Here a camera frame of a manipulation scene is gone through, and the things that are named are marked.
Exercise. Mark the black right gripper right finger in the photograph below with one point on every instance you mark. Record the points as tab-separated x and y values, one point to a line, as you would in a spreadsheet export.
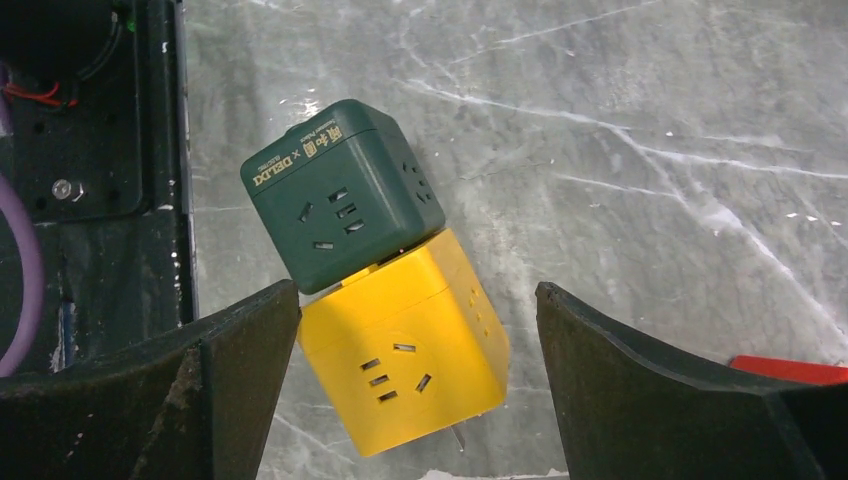
630	406

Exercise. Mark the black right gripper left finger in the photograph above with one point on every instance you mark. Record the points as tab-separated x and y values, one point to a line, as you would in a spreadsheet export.
196	402

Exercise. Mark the red cube socket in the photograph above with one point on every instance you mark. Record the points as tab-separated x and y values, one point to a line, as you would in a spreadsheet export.
790	370

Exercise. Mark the yellow cube socket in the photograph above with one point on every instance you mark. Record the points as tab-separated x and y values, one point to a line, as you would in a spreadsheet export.
409	347

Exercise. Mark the green cube socket lion print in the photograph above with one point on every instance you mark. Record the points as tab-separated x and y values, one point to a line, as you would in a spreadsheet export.
341	191

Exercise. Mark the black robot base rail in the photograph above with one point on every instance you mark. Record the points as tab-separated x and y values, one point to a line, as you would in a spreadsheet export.
94	141

